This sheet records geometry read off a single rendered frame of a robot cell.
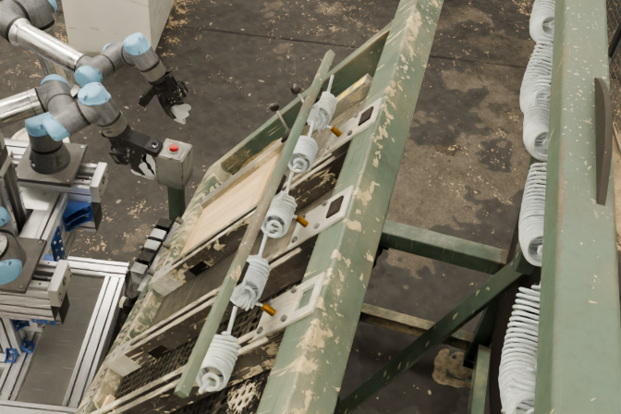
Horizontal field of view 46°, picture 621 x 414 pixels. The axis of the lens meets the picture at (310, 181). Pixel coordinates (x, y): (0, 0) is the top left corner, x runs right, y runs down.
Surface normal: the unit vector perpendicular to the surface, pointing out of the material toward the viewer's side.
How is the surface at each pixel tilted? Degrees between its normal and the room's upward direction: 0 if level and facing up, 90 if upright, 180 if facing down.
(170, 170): 90
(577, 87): 0
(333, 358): 36
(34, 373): 0
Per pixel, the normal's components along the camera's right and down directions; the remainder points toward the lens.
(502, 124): 0.09, -0.70
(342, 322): 0.64, -0.43
